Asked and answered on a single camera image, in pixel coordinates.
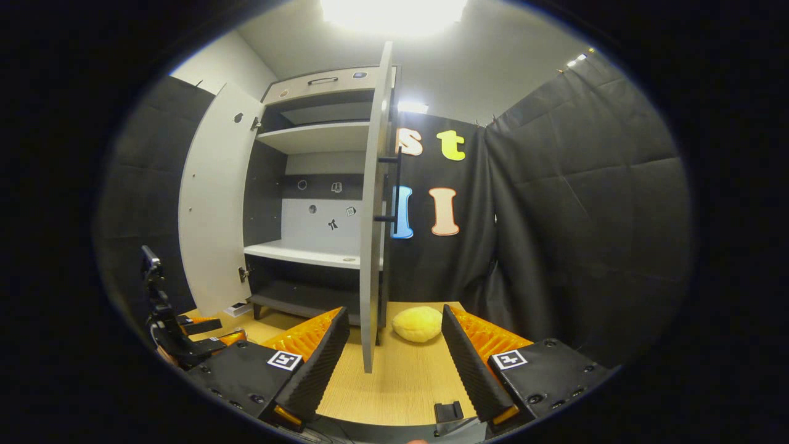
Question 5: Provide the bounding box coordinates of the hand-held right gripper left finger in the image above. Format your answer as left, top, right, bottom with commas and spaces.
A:
185, 306, 351, 432

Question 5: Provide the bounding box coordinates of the grey cabinet door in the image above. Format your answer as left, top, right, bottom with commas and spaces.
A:
178, 82, 266, 317
359, 41, 396, 374

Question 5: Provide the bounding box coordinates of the black door handle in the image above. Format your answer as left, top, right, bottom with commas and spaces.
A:
374, 147, 403, 235

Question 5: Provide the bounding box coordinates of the black backdrop cloth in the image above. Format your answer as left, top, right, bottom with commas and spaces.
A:
96, 52, 691, 371

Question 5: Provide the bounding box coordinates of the grey cabinet shelf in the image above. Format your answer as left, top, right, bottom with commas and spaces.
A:
244, 239, 383, 271
255, 121, 370, 155

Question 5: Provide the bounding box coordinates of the grey cabinet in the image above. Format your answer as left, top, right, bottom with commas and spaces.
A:
242, 65, 398, 327

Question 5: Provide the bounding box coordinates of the large ceiling light panel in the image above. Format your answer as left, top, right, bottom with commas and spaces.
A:
319, 0, 469, 39

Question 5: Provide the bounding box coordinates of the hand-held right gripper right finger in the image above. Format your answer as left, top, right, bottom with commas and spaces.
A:
441, 304, 611, 435

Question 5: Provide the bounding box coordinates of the yellow plush toy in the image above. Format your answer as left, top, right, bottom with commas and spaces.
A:
392, 306, 443, 343

